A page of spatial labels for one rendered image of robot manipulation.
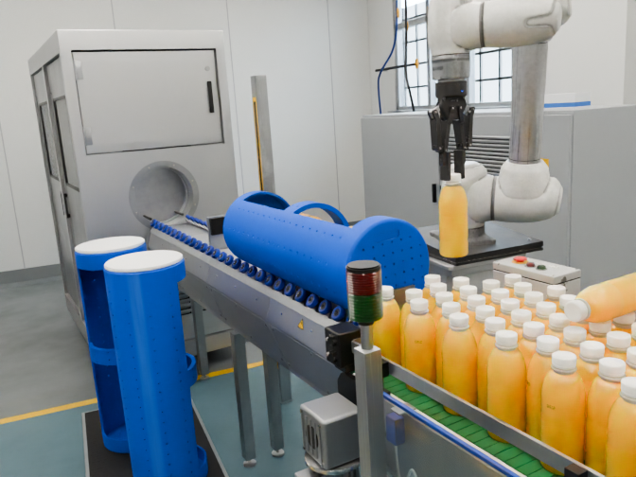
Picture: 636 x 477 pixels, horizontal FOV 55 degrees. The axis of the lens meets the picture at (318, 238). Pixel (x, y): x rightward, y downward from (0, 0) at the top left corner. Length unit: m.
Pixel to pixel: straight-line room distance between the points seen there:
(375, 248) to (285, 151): 5.39
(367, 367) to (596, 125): 2.25
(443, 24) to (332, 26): 5.77
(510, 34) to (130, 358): 1.61
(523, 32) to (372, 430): 0.90
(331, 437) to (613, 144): 2.26
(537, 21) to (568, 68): 2.98
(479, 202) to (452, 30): 0.78
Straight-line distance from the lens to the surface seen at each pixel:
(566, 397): 1.11
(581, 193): 3.14
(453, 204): 1.52
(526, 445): 1.13
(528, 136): 2.08
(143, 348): 2.25
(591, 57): 4.32
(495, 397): 1.21
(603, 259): 3.32
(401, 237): 1.66
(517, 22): 1.47
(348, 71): 7.27
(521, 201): 2.10
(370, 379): 1.14
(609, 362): 1.10
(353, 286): 1.07
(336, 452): 1.45
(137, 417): 2.38
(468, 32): 1.48
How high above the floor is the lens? 1.54
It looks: 12 degrees down
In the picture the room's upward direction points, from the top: 4 degrees counter-clockwise
